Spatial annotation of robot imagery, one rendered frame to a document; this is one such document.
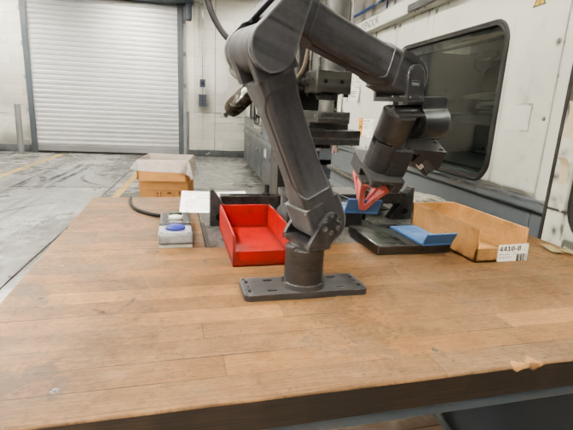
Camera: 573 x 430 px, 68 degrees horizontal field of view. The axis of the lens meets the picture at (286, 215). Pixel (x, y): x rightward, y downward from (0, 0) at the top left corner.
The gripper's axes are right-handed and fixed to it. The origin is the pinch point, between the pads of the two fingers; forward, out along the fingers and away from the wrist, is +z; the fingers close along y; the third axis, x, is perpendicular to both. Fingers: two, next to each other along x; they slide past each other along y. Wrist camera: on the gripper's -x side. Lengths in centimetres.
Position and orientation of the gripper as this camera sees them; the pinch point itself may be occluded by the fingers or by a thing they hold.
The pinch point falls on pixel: (362, 205)
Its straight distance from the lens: 82.7
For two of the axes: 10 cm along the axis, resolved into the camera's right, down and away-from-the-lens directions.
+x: -9.6, -0.5, -2.6
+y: -1.8, -6.4, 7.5
